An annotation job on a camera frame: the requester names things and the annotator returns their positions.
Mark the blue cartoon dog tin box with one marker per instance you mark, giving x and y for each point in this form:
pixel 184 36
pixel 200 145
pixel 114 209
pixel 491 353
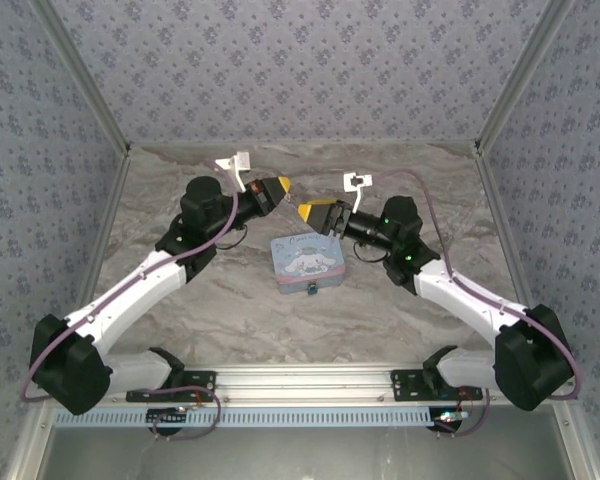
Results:
pixel 307 262

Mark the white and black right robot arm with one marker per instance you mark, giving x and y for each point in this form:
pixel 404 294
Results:
pixel 460 295

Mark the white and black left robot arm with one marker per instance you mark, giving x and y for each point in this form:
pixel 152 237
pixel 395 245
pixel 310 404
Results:
pixel 130 295

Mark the aluminium table edge profile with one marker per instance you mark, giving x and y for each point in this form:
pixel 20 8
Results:
pixel 105 240
pixel 505 240

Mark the grey metal sheet panel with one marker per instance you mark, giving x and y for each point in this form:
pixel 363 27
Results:
pixel 300 455

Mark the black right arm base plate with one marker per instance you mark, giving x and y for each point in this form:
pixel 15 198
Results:
pixel 407 385

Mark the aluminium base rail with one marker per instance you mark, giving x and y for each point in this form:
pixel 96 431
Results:
pixel 300 382

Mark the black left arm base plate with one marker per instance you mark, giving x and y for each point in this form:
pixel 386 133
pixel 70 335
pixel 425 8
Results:
pixel 200 382

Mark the aluminium frame post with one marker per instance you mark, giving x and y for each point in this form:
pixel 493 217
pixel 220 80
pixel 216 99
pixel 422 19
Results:
pixel 80 75
pixel 525 75

